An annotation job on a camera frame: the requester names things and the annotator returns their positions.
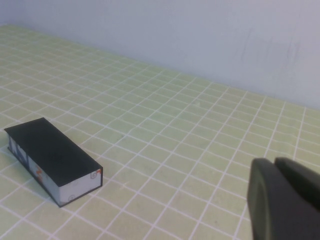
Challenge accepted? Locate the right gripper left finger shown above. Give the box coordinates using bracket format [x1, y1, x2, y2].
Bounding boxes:
[246, 157, 320, 240]

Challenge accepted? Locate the black printed glasses case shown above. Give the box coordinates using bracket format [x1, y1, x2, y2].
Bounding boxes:
[3, 117, 104, 208]

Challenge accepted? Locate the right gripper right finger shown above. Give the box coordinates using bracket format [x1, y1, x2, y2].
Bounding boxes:
[274, 156, 320, 206]

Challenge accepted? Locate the green checked tablecloth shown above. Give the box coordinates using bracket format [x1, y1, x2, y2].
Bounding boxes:
[0, 23, 320, 240]

